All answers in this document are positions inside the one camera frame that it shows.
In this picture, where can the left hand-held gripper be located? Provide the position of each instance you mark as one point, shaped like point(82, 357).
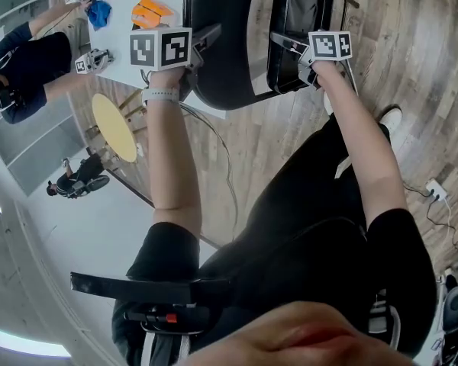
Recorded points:
point(158, 50)

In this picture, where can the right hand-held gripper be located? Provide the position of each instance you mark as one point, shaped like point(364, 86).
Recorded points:
point(330, 46)

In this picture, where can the black folding chair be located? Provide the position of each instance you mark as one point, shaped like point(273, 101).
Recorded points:
point(221, 52)

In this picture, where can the person's right forearm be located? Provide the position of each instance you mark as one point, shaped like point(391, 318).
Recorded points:
point(362, 151)

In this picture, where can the person's left forearm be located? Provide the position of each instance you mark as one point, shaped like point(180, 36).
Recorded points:
point(171, 158)

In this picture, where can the person's left hand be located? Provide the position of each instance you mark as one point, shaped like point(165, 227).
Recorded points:
point(164, 79)

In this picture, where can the orange white box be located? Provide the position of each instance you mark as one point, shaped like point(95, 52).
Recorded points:
point(152, 13)

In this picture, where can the white wristwatch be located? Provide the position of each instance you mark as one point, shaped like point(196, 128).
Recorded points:
point(160, 95)

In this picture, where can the white table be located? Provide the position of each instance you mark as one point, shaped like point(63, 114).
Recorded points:
point(122, 59)

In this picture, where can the blue cloth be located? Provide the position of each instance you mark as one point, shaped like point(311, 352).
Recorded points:
point(99, 15)

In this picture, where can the person's right white shoe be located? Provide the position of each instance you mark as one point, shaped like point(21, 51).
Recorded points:
point(391, 118)

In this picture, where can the yellow round side table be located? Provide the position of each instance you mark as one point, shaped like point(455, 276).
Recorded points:
point(114, 128)

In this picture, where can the person's black trousers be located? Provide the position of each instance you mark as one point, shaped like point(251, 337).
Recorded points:
point(309, 196)

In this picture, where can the person's black shirt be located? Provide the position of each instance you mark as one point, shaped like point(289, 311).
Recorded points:
point(290, 273)

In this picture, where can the black chest-mounted phone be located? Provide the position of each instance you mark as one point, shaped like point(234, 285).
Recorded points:
point(129, 288)

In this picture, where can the person's face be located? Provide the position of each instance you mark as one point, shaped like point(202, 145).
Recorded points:
point(290, 341)

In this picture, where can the black chest mount clamp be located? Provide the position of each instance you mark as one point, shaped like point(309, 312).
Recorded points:
point(168, 318)

